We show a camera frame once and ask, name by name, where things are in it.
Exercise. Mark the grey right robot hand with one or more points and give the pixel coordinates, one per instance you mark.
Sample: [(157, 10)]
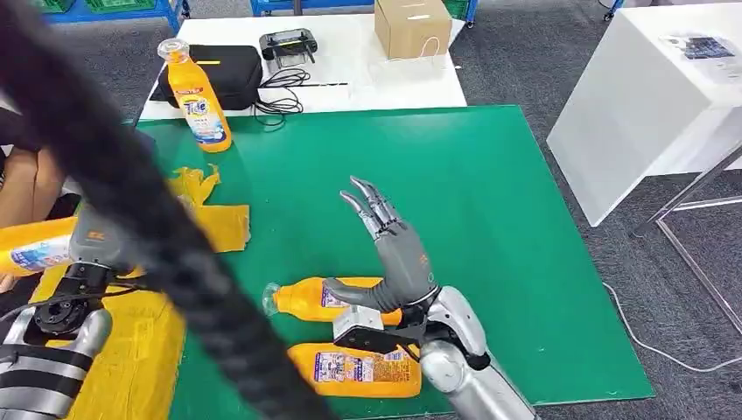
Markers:
[(403, 266)]

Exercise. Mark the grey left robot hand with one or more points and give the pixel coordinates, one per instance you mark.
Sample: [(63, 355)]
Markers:
[(95, 240)]

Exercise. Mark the orange drink bottle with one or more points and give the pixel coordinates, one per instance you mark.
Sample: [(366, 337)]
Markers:
[(301, 301), (200, 110), (359, 371), (35, 249)]

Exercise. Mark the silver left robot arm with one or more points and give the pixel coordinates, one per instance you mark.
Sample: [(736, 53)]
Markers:
[(52, 382)]

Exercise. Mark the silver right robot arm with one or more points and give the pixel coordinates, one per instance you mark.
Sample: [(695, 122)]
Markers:
[(469, 371)]

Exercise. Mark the person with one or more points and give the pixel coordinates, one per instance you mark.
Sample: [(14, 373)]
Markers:
[(29, 185)]

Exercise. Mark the green table mat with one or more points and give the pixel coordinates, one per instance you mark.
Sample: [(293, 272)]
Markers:
[(435, 174)]

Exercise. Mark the yellow sheet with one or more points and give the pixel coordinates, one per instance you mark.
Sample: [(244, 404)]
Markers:
[(139, 359)]

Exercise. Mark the black zip carrying case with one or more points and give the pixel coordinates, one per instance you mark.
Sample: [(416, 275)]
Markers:
[(238, 72)]

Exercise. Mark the green plastic crate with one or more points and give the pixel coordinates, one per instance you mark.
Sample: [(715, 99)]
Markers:
[(55, 4), (119, 4), (457, 7)]

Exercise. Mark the cardboard box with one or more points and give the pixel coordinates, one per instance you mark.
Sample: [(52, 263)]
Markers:
[(412, 29)]

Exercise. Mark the black remote controller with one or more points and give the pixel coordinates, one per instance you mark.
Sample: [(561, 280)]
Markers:
[(288, 43)]

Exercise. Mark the large white table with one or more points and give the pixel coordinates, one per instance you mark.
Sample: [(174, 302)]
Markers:
[(632, 110)]

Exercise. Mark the blue metal shelf frame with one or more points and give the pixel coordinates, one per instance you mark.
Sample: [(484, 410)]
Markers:
[(168, 11), (324, 4)]

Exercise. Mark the steel table leg frame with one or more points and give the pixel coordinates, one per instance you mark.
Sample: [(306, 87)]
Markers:
[(690, 255)]

